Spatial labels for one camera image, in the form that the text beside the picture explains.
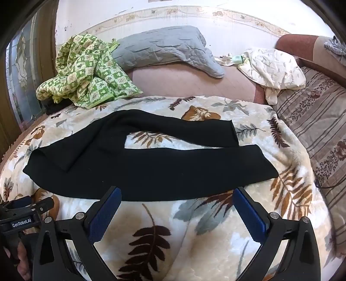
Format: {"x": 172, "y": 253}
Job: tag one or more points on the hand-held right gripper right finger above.
{"x": 248, "y": 216}

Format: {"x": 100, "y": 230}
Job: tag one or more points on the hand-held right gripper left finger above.
{"x": 105, "y": 216}

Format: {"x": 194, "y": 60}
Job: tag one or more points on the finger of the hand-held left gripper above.
{"x": 37, "y": 206}

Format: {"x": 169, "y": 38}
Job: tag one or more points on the black pants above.
{"x": 140, "y": 167}

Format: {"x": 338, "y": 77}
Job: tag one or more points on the person's left hand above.
{"x": 23, "y": 263}

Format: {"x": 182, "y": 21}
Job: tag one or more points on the leaf print fleece blanket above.
{"x": 216, "y": 237}

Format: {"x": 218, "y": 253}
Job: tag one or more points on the striped floral bedsheet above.
{"x": 321, "y": 127}

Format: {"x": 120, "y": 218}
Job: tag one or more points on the wooden door with glass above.
{"x": 24, "y": 75}

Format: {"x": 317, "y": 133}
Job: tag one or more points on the green checkered quilt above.
{"x": 89, "y": 75}

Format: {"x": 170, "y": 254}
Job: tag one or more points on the pink bed sheet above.
{"x": 194, "y": 83}

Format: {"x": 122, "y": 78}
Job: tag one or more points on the white floral quilt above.
{"x": 273, "y": 70}

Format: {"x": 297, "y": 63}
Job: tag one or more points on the small mint green cloth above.
{"x": 238, "y": 59}

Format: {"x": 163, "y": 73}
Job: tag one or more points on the brown headboard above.
{"x": 302, "y": 46}

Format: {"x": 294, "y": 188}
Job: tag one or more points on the grey quilted pillow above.
{"x": 167, "y": 48}

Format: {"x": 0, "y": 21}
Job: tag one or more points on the grey patterned cloth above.
{"x": 335, "y": 46}

